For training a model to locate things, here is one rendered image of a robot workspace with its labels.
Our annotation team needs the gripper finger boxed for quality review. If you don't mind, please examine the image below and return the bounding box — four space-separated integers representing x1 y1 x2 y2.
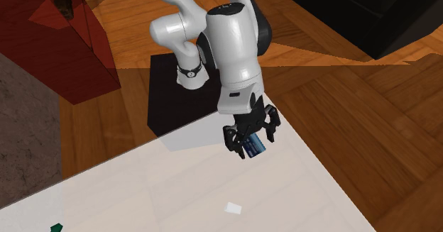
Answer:
222 124 249 160
260 104 282 144

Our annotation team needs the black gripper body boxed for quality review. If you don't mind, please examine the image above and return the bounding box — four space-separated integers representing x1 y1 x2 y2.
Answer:
234 93 268 137

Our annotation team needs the small white flat card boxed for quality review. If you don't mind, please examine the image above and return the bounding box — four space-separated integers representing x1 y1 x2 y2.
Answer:
224 201 243 215

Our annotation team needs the black robot stand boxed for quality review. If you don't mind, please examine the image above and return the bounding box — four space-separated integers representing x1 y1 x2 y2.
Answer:
146 53 226 138

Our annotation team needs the black furniture piece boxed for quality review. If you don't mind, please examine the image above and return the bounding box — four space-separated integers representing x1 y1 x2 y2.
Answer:
268 0 443 61

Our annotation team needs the dark red wooden cabinet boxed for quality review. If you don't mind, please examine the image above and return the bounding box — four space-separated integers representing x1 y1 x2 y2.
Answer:
0 0 122 106

